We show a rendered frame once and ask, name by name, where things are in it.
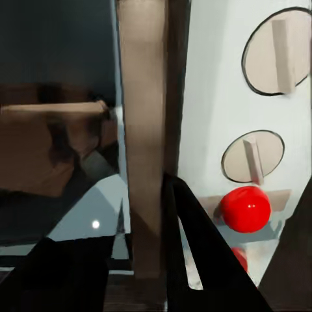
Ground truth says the microwave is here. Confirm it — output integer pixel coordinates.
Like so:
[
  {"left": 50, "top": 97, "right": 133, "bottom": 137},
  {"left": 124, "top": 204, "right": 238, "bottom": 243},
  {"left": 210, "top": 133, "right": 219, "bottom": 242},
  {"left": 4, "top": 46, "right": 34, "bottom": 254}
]
[{"left": 0, "top": 0, "right": 312, "bottom": 305}]

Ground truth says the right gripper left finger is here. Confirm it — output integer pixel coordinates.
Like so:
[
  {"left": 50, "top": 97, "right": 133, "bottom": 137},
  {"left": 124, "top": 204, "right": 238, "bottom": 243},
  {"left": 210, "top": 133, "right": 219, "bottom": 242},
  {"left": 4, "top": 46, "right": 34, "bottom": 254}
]
[{"left": 0, "top": 173, "right": 122, "bottom": 312}]

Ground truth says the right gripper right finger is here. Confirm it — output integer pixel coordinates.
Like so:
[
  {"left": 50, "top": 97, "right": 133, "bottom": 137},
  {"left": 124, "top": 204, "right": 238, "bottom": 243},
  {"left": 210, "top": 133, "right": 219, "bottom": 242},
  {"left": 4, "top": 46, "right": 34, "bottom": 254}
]
[{"left": 163, "top": 173, "right": 272, "bottom": 312}]

